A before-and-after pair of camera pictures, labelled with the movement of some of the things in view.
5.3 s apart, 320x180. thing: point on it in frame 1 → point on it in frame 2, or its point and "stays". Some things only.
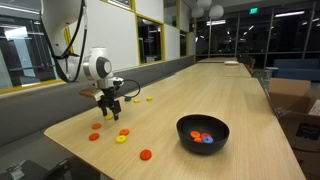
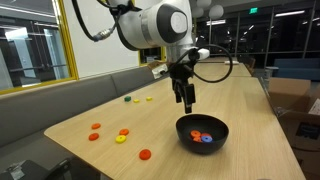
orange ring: [195, 134] stays
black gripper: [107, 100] → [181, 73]
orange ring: [96, 126] stays
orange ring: [205, 134] stays
